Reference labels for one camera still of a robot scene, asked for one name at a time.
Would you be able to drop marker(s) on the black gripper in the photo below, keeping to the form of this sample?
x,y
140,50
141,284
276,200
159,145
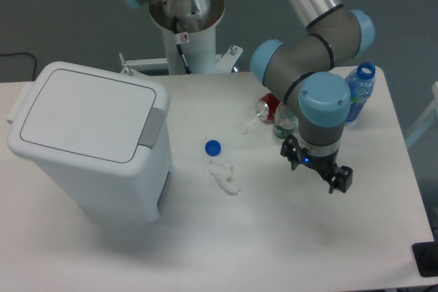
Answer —
x,y
338,178

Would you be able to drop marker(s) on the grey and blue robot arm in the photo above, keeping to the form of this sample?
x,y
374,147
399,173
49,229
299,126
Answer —
x,y
299,76

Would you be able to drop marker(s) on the red soda can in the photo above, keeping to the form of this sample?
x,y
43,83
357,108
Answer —
x,y
266,107

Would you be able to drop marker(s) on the grey trash can push button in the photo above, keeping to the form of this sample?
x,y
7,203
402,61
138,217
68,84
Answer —
x,y
152,127

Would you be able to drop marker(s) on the white trash can body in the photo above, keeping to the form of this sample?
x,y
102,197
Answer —
x,y
129,190

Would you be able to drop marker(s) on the white trash can lid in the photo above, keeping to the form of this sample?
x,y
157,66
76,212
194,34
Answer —
x,y
97,116

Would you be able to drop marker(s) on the clear green-label plastic bottle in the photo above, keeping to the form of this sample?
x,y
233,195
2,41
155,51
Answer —
x,y
285,122

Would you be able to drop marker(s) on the blue plastic bottle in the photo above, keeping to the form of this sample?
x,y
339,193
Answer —
x,y
361,82

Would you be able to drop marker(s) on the crumpled white tissue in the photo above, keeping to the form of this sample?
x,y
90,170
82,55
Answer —
x,y
222,172

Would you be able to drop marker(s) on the blue bottle cap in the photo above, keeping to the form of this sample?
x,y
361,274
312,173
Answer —
x,y
213,148

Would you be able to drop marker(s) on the black device at edge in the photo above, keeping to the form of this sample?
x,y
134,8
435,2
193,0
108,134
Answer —
x,y
425,254

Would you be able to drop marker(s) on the white frame at right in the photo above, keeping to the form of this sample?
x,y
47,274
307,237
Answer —
x,y
424,121

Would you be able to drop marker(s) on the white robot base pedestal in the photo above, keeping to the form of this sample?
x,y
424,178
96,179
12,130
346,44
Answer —
x,y
189,33

